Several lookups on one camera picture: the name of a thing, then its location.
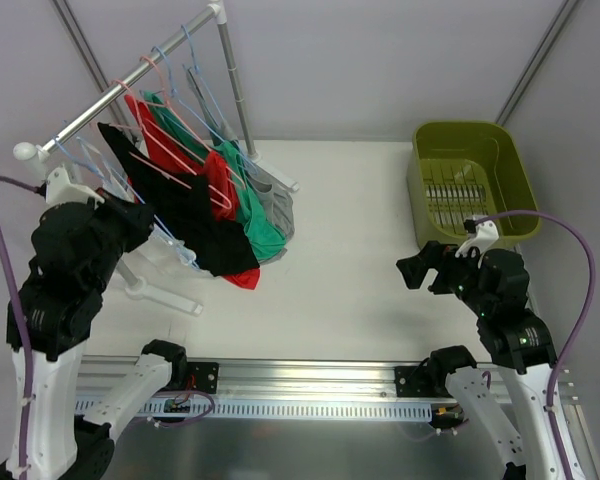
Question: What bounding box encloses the light blue wire hanger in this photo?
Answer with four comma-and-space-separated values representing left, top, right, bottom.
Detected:
53, 119, 201, 269

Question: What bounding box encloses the black tank top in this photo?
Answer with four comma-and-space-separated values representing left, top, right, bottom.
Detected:
97, 122, 259, 276

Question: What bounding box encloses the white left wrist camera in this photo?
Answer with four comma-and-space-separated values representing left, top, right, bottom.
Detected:
45, 166, 104, 207

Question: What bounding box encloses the white tank top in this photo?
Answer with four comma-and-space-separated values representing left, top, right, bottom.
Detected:
101, 179, 200, 271

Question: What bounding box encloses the grey tank top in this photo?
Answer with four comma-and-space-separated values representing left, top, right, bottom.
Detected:
184, 64, 297, 251

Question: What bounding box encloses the olive green plastic basket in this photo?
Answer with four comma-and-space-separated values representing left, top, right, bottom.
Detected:
407, 120, 537, 248

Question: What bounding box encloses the green tank top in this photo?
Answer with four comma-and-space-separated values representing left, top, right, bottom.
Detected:
139, 89, 289, 265

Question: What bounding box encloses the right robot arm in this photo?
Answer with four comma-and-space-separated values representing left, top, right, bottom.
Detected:
396, 241, 585, 479

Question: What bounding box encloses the silver clothes rack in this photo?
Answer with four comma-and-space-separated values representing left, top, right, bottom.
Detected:
12, 0, 301, 316

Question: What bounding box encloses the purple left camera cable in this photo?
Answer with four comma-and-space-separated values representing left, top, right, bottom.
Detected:
0, 175, 46, 471

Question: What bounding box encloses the blue hanger under grey top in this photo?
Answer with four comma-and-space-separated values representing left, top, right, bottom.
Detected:
181, 25, 240, 149

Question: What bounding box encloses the aluminium rail with cable duct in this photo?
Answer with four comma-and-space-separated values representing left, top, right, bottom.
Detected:
74, 355, 581, 436

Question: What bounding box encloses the red tank top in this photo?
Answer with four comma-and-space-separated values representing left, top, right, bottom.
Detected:
124, 95, 260, 290

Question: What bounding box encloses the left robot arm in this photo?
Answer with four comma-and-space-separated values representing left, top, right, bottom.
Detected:
0, 197, 188, 479

